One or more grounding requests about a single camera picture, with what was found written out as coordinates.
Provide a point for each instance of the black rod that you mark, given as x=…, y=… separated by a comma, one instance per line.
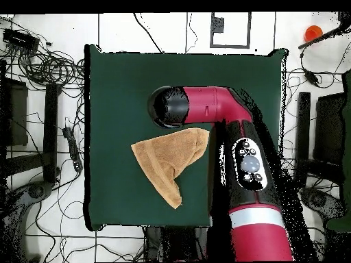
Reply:
x=320, y=37

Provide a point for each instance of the black electronics box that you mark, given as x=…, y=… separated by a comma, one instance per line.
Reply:
x=20, y=39

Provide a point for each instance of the grey square floor frame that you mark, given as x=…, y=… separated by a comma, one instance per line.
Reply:
x=249, y=30

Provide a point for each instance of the black power adapter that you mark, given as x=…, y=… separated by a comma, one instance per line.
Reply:
x=311, y=77

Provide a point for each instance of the dark flat panel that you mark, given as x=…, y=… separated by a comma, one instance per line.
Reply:
x=17, y=115
x=329, y=128

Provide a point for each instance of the orange cup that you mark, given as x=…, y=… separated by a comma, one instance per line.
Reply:
x=313, y=33

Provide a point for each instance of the dark green table cloth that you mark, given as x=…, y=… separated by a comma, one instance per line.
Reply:
x=118, y=90

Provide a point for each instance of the tan terry towel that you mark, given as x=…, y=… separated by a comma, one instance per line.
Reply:
x=167, y=156

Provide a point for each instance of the black stand bar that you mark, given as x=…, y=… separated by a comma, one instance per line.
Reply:
x=50, y=131
x=303, y=137

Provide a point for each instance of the hanging green cloth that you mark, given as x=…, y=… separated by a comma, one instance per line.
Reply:
x=347, y=131

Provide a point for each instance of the black power strip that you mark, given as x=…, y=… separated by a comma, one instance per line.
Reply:
x=72, y=148

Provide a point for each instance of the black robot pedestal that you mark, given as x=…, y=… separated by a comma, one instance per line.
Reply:
x=175, y=243

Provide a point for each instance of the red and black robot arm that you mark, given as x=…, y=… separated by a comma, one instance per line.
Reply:
x=214, y=105

